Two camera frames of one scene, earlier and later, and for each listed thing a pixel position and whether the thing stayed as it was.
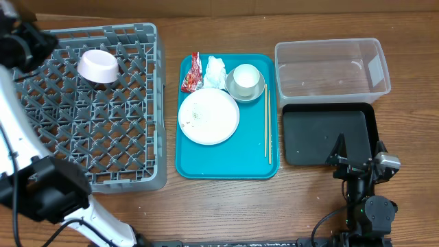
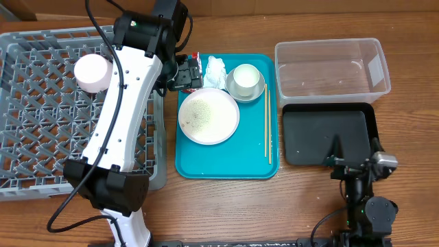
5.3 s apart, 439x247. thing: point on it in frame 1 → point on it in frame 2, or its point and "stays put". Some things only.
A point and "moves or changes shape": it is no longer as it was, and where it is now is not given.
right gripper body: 347,172 stays put
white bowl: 232,90 stays put
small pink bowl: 98,66 moves or changes shape
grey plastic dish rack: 114,130 stays put
